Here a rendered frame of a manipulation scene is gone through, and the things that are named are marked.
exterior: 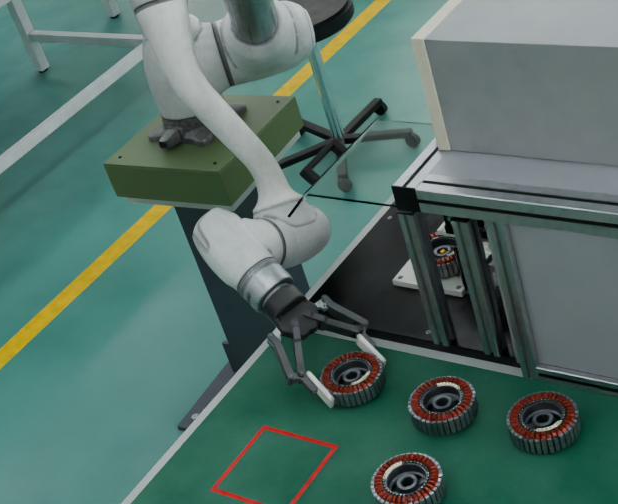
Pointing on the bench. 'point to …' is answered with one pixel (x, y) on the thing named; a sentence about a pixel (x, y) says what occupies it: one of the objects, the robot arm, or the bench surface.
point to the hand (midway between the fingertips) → (351, 376)
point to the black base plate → (383, 237)
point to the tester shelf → (526, 192)
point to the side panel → (575, 307)
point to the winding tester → (537, 78)
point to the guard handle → (321, 159)
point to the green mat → (397, 440)
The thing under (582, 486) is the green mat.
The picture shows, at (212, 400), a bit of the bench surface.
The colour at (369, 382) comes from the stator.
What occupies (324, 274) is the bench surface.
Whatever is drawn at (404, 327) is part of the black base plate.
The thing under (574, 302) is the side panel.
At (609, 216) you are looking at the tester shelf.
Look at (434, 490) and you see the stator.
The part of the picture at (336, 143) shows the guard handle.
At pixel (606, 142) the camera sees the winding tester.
